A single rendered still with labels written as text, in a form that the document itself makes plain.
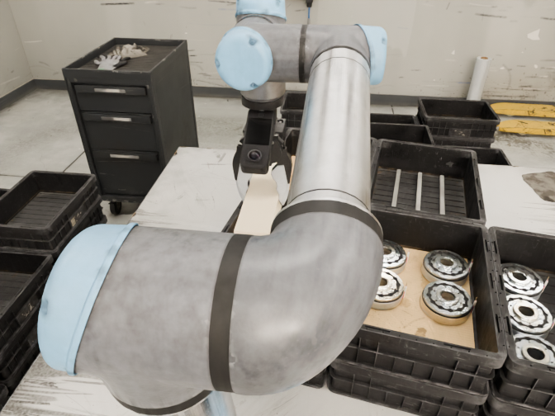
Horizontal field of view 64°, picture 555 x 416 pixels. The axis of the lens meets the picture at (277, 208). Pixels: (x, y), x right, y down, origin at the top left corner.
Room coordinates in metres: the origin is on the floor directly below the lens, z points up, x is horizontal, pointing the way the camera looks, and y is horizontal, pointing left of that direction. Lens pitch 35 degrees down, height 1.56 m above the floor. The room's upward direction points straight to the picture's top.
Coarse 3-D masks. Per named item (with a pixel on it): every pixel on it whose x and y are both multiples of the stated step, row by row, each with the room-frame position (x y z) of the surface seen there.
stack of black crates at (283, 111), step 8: (288, 96) 2.64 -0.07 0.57; (296, 96) 2.63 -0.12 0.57; (304, 96) 2.63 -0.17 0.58; (288, 104) 2.64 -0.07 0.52; (296, 104) 2.63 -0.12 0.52; (304, 104) 2.63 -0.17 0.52; (280, 112) 2.37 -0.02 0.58; (288, 112) 2.35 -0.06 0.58; (296, 112) 2.35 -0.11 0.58; (288, 120) 2.36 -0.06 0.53; (296, 120) 2.36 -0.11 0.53; (288, 128) 2.36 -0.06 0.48
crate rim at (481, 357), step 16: (384, 208) 0.91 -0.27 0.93; (464, 224) 0.84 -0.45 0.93; (480, 224) 0.84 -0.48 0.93; (496, 288) 0.63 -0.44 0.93; (496, 304) 0.59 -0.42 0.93; (496, 320) 0.56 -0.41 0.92; (368, 336) 0.52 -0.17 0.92; (384, 336) 0.52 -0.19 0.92; (400, 336) 0.51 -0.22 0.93; (416, 336) 0.51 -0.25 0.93; (496, 336) 0.51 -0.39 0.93; (432, 352) 0.49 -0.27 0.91; (448, 352) 0.48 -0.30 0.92; (464, 352) 0.48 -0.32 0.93; (480, 352) 0.48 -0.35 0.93; (496, 368) 0.46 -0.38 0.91
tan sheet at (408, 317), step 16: (416, 256) 0.84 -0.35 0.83; (416, 272) 0.78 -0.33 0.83; (416, 288) 0.73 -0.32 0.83; (464, 288) 0.73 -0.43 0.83; (400, 304) 0.68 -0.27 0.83; (416, 304) 0.68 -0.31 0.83; (368, 320) 0.63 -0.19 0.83; (384, 320) 0.63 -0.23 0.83; (400, 320) 0.63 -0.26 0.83; (416, 320) 0.63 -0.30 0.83; (432, 320) 0.63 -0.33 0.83; (432, 336) 0.59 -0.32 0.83; (448, 336) 0.59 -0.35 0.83; (464, 336) 0.59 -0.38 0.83
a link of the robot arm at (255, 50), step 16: (256, 16) 0.67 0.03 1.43; (240, 32) 0.57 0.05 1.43; (256, 32) 0.58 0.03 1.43; (272, 32) 0.59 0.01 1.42; (288, 32) 0.59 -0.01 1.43; (224, 48) 0.57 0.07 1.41; (240, 48) 0.56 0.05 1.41; (256, 48) 0.56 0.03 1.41; (272, 48) 0.58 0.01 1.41; (288, 48) 0.58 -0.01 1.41; (224, 64) 0.57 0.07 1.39; (240, 64) 0.56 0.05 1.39; (256, 64) 0.56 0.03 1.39; (272, 64) 0.57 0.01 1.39; (288, 64) 0.57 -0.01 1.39; (224, 80) 0.57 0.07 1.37; (240, 80) 0.56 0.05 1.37; (256, 80) 0.56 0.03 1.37; (272, 80) 0.59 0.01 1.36; (288, 80) 0.59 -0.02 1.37
